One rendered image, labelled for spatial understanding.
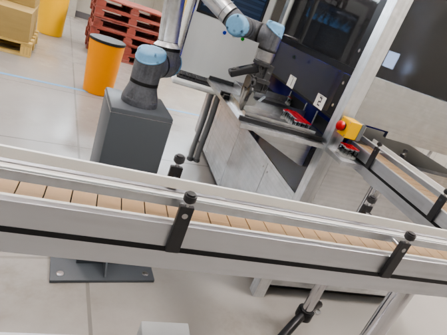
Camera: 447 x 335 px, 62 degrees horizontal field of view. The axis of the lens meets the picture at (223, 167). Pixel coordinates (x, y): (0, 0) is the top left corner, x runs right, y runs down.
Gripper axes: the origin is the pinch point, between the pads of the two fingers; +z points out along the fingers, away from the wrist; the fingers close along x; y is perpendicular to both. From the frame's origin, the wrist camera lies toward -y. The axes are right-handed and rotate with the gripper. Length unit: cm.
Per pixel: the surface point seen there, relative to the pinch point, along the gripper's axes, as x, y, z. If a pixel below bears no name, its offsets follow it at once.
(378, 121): -12, 57, -13
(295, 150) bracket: -2.3, 31.7, 11.9
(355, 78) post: -10.1, 38.4, -26.4
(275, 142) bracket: -2.3, 21.0, 10.5
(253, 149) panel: 53, 39, 36
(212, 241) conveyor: -95, -33, 1
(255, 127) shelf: -10.9, 5.1, 4.0
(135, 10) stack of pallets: 437, -30, 16
